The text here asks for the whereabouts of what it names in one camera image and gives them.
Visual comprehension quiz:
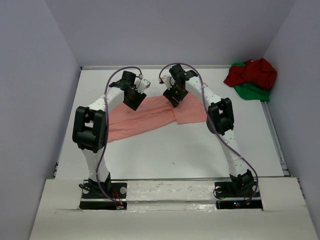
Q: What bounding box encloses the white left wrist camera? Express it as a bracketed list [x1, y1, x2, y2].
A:
[134, 78, 151, 94]

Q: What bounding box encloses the white foam strip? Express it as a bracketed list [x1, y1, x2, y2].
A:
[126, 180, 216, 212]

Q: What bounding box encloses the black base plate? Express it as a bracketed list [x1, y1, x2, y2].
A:
[78, 181, 128, 211]
[212, 181, 263, 210]

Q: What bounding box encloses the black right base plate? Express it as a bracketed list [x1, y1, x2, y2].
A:
[212, 181, 263, 210]

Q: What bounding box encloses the pink t shirt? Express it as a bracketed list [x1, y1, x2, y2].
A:
[107, 93, 207, 143]

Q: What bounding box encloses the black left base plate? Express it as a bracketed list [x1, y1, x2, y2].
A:
[78, 181, 128, 211]

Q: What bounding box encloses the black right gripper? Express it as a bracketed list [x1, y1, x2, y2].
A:
[163, 81, 189, 108]

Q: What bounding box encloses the green t shirt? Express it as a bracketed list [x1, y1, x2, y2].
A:
[230, 60, 272, 102]

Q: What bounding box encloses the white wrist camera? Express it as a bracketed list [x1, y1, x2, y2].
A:
[134, 78, 151, 94]
[159, 75, 176, 90]

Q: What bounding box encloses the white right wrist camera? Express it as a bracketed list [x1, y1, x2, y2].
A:
[159, 75, 176, 90]

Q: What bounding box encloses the red t shirt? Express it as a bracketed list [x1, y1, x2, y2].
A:
[223, 58, 278, 91]

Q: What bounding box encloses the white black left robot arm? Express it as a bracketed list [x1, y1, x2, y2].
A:
[72, 67, 151, 202]

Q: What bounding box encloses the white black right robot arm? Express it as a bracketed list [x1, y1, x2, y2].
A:
[158, 62, 259, 205]

